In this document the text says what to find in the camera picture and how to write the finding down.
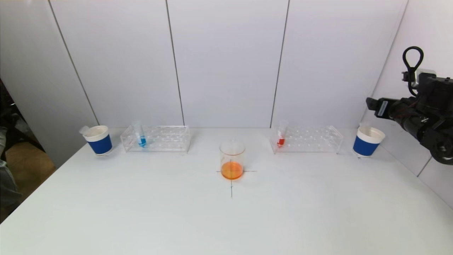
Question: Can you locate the grey trouser leg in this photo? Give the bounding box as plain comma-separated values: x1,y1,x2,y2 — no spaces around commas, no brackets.
0,127,22,214

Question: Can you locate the red pigment test tube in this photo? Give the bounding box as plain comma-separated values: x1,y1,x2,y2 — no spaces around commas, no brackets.
276,120,289,148

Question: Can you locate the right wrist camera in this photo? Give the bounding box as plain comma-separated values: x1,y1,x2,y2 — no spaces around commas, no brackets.
402,69,437,90

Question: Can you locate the clear acrylic test tube rack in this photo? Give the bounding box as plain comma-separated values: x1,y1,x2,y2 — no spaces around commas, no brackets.
121,125,191,153
270,125,343,154

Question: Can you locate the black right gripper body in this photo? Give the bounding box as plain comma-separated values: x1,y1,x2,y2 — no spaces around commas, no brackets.
374,98,420,132

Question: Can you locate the clear glass beaker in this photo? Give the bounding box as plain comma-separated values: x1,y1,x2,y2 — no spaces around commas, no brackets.
219,140,246,180

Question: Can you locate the blue pigment test tube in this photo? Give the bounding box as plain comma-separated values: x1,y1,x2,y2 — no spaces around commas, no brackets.
134,121,148,148

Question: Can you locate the blue white paper cup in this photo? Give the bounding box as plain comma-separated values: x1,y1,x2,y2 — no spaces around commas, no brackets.
84,126,114,157
352,126,385,158

